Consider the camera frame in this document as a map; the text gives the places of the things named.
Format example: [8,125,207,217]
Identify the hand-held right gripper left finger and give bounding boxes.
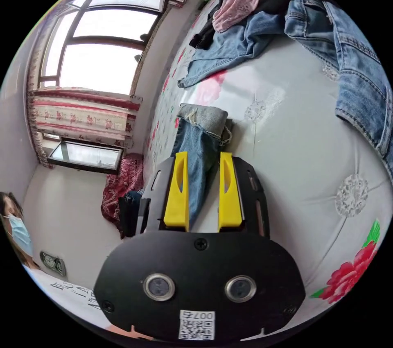
[163,151,190,233]

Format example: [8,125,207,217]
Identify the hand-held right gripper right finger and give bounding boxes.
[218,151,245,231]

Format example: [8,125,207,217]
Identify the blue jeans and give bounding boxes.
[170,103,233,226]

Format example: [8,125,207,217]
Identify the person's right hand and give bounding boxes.
[106,324,156,343]

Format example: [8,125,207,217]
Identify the dark red patterned cloth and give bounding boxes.
[100,153,145,232]

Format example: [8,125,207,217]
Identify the bed with floral sheet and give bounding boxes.
[142,0,386,305]

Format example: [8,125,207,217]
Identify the red patterned curtain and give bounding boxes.
[27,32,144,168]

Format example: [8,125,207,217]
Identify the person's body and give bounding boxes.
[0,191,105,325]

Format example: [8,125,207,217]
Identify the wall socket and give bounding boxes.
[39,251,67,277]

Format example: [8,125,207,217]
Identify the window with dark frame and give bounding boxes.
[38,0,172,175]

